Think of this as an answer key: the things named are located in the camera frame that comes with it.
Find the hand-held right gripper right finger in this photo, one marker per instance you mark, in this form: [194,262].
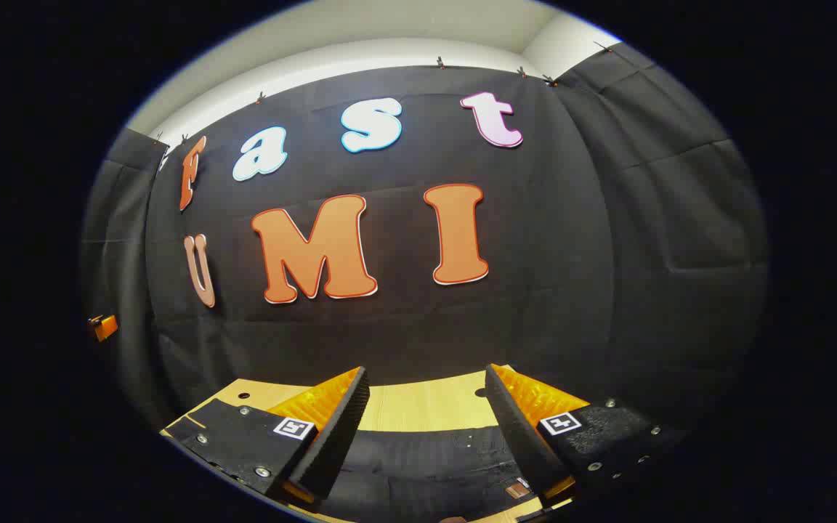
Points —
[516,428]

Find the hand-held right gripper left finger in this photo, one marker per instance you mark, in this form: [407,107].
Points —
[337,428]

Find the dark blue jeans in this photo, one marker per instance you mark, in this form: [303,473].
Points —
[426,472]

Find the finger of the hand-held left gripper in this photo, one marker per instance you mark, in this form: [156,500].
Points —
[104,327]

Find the black backdrop cloth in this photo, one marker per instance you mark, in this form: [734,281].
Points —
[571,240]

